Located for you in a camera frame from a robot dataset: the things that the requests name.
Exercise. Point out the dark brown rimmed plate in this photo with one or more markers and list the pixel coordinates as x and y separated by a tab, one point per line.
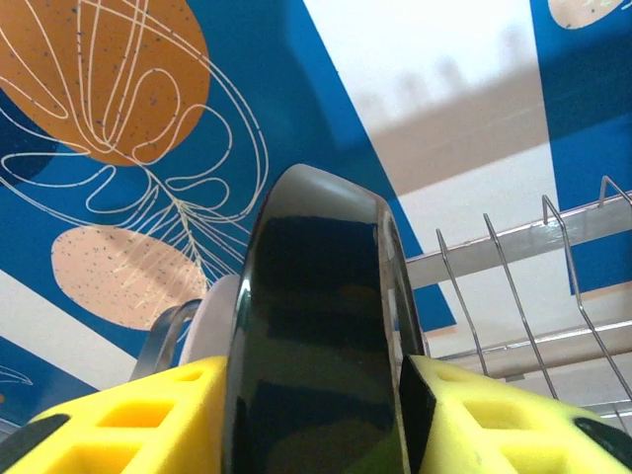
316	321

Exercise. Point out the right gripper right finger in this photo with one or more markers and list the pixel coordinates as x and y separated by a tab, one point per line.
454	444

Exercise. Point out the green rimmed lettered plate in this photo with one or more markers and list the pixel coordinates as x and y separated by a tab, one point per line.
212	321

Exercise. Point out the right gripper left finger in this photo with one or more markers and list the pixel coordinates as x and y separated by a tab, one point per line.
197	419

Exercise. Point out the steel dish rack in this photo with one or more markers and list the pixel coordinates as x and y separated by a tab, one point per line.
494	247

